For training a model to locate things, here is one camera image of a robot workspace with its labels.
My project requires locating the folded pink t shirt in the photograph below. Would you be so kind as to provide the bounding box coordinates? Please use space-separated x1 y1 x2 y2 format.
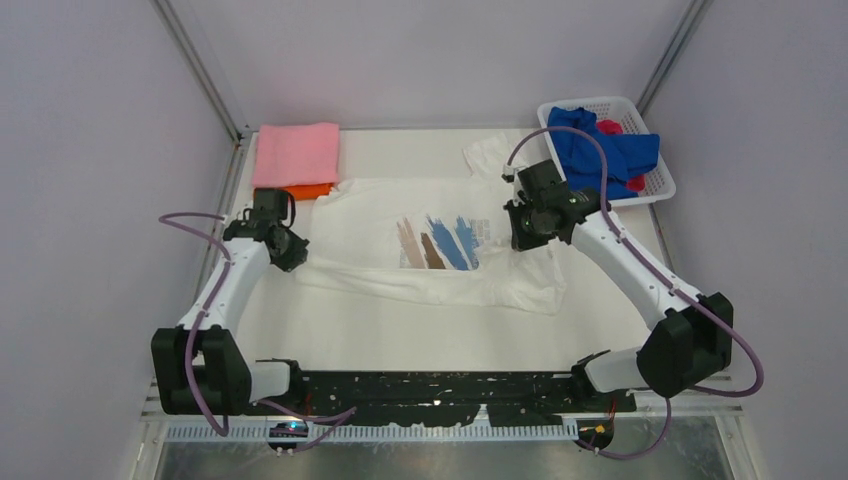
252 122 340 188

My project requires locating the white printed t shirt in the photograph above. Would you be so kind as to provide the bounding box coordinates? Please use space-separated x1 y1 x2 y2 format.
295 134 566 314

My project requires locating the folded orange t shirt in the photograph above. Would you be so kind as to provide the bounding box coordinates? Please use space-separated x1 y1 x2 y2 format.
272 183 334 201

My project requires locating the white slotted cable duct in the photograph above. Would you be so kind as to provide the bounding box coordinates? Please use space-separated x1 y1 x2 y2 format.
165 419 578 444

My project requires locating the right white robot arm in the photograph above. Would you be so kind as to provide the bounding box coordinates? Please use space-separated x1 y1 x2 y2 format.
504 160 733 411

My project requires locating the white plastic basket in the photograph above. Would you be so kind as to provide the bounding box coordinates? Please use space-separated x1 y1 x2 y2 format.
537 96 676 207

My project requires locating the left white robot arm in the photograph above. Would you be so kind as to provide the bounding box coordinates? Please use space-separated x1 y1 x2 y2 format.
151 188 308 416

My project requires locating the blue t shirt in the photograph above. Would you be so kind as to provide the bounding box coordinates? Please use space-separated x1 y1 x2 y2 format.
547 107 660 201

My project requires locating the red t shirt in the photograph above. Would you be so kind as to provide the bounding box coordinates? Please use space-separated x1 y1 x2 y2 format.
596 119 645 193

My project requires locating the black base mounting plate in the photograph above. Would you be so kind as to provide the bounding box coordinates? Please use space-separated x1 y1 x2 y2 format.
247 370 636 427

